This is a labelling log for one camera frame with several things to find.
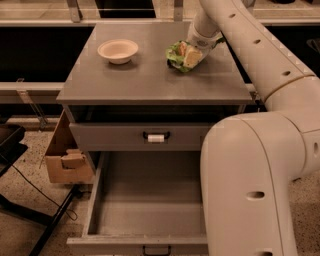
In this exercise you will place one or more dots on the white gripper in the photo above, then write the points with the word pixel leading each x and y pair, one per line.
pixel 204 44

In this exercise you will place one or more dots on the green rice chip bag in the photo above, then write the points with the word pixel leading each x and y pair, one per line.
pixel 174 60

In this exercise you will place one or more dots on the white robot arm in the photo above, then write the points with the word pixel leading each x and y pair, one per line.
pixel 249 160

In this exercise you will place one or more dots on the grey drawer cabinet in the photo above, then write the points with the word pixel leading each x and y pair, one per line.
pixel 145 89

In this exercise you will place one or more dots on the closed grey top drawer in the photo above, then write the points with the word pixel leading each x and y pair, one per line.
pixel 139 136

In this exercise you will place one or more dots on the open grey middle drawer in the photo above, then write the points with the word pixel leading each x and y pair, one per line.
pixel 145 203

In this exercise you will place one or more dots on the white paper bowl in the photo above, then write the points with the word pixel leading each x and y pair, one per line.
pixel 118 51

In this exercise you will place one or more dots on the brown cardboard box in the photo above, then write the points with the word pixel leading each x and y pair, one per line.
pixel 65 162

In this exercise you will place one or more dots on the black tray on left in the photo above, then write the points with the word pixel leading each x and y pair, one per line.
pixel 11 148

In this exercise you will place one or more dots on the black stand frame left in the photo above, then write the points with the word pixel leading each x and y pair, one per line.
pixel 48 221

